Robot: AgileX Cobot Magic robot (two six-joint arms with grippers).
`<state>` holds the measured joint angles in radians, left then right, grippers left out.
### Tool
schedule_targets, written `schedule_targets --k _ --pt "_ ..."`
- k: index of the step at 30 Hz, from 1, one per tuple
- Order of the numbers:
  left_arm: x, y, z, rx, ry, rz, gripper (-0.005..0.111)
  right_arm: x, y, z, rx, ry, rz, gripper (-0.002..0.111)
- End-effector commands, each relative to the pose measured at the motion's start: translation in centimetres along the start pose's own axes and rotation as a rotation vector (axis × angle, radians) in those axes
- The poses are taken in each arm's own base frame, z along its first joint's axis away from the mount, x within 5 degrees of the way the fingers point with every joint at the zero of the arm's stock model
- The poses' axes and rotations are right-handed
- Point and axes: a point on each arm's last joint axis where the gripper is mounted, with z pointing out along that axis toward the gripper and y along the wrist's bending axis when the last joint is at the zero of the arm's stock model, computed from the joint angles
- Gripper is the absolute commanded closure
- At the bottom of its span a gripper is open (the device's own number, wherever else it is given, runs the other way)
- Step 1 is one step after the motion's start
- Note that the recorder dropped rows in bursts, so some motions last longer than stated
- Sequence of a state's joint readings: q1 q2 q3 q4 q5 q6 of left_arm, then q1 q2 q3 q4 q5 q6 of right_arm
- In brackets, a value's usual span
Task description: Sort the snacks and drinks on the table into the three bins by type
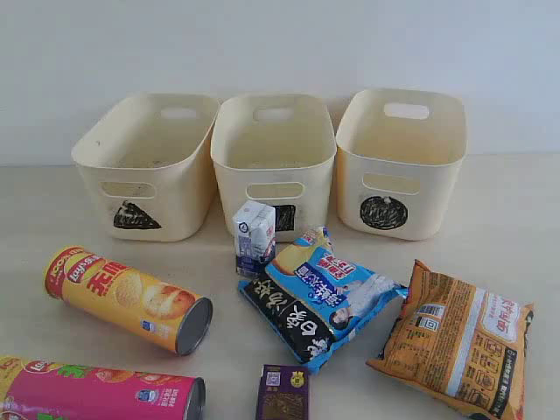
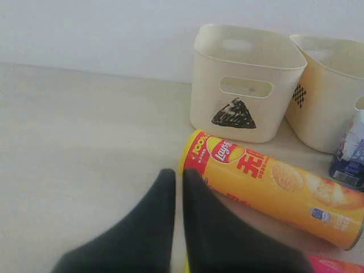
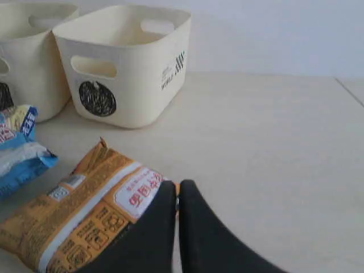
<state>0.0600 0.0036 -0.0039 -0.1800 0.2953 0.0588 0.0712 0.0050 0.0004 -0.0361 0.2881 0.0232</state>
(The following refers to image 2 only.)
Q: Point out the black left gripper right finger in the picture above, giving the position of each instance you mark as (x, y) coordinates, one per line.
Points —
(218, 241)

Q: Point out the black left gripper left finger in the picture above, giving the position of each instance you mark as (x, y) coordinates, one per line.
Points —
(140, 242)

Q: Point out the blue instant noodle bag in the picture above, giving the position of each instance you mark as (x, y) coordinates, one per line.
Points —
(347, 162)

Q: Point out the yellow Lays chips can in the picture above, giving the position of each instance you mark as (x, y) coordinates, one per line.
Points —
(320, 206)

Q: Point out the pink Lays chips can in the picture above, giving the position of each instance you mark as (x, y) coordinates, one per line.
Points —
(325, 265)

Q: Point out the cream bin triangle mark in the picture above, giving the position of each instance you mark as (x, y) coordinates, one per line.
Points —
(243, 81)

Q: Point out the cream bin square mark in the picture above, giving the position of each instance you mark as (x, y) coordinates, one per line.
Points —
(329, 92)

